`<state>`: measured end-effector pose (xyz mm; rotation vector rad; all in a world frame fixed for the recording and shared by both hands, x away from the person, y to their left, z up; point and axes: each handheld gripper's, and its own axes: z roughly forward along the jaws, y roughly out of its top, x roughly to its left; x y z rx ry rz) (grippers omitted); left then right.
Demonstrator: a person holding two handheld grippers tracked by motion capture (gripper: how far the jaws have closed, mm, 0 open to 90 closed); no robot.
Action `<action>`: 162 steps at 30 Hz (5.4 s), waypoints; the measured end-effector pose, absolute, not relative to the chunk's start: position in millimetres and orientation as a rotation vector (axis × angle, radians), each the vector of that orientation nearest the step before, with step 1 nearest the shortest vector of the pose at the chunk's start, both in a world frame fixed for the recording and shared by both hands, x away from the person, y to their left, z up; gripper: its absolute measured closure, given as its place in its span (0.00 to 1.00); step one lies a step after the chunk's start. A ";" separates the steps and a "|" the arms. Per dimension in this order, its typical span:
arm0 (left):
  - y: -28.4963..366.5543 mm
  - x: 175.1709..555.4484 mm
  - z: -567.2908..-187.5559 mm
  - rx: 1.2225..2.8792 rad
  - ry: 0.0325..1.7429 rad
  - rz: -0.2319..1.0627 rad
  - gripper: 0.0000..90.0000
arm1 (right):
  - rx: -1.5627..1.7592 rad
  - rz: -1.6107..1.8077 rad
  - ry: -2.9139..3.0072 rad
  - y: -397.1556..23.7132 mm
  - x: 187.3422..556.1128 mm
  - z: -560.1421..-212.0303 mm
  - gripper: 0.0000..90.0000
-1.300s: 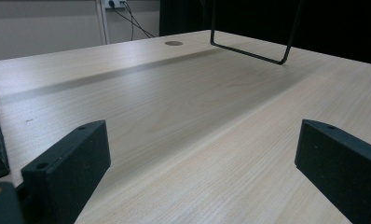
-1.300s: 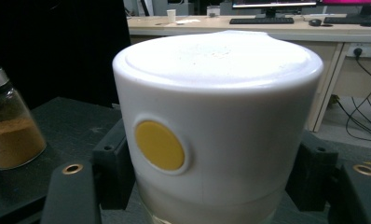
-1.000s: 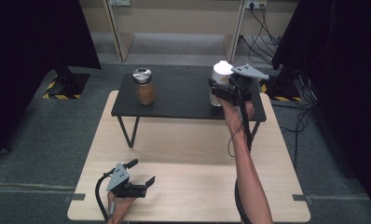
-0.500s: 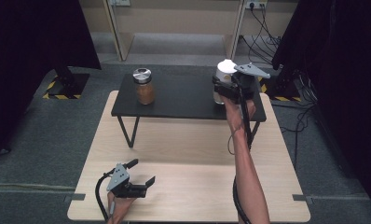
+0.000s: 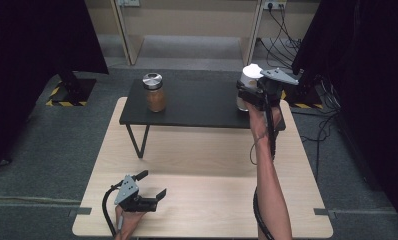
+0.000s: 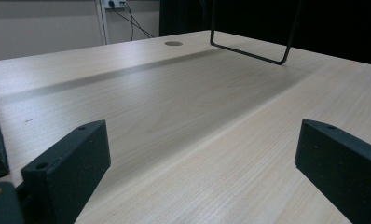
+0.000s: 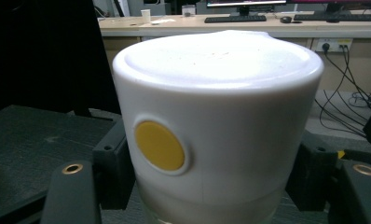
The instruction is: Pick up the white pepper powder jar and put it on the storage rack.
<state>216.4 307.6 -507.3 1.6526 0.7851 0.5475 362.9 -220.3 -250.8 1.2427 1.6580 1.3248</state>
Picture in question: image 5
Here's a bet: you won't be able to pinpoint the glass jar with silver lid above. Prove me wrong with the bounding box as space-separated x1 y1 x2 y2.
142 72 168 114

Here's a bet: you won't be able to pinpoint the beige wooden desk frame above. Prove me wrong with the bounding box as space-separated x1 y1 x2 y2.
110 0 265 68

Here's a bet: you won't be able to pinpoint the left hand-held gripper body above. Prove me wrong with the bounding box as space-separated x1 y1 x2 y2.
113 174 158 213

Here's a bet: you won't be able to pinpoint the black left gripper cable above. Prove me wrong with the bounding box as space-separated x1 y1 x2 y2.
101 180 125 238

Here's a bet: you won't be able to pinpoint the white lidded bottle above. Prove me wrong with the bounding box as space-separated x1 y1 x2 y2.
236 63 265 113

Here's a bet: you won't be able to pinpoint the black shelf with metal legs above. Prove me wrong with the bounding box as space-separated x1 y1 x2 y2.
118 78 287 160

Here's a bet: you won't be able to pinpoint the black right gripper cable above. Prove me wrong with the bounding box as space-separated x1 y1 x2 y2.
252 96 279 240

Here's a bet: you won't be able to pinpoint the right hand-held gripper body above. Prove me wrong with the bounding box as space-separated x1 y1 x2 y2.
250 68 300 111

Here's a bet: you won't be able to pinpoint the person's right hand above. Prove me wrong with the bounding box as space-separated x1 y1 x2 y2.
245 101 283 145

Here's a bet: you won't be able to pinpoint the white wall outlet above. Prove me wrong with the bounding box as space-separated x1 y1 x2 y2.
117 0 141 8
262 0 288 11

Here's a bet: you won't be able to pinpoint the black stand base hazard tape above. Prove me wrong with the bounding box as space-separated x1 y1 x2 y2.
45 69 97 108
276 74 325 110

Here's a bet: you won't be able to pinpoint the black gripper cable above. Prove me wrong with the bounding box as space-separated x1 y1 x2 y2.
252 96 279 240
101 180 125 238

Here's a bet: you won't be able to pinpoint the person's left hand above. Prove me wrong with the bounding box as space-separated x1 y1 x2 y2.
114 204 147 240

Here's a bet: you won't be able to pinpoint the dark curtain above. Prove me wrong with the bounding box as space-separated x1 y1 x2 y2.
0 0 110 173
291 0 398 232

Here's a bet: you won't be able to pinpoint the black cables on floor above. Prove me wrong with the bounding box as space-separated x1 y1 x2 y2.
290 75 342 182

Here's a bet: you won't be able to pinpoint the black cables from outlet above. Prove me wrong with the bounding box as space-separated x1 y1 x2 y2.
256 2 303 70

